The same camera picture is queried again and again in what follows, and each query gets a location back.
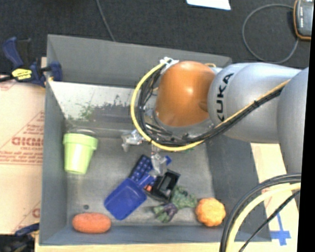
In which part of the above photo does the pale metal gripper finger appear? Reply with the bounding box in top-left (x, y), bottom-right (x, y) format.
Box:
top-left (149, 151), bottom-right (168, 176)
top-left (119, 128), bottom-right (148, 154)

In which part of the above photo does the blue gridded flat block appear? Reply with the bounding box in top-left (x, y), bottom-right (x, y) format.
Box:
top-left (129, 153), bottom-right (156, 184)

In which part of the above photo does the black box with screen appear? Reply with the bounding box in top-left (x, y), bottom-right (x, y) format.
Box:
top-left (143, 168), bottom-right (182, 205)

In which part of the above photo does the green and purple toy figure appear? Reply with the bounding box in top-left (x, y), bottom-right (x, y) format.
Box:
top-left (151, 183), bottom-right (200, 226)

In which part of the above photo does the blue plastic scoop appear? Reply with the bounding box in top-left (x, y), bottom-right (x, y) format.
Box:
top-left (102, 170), bottom-right (155, 224)

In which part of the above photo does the light green plastic cup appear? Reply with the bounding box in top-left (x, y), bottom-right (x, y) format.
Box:
top-left (60, 131), bottom-right (99, 177)

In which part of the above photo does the orange toy pumpkin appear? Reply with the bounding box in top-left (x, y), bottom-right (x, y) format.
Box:
top-left (194, 196), bottom-right (228, 229)

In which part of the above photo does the grey metal bin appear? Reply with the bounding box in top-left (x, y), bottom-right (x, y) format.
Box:
top-left (32, 33), bottom-right (285, 252)

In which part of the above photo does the orange oval toy food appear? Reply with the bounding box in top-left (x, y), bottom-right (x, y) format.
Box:
top-left (70, 211), bottom-right (113, 236)

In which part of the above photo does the brown cardboard board, red print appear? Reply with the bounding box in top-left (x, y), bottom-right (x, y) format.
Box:
top-left (0, 74), bottom-right (51, 240)

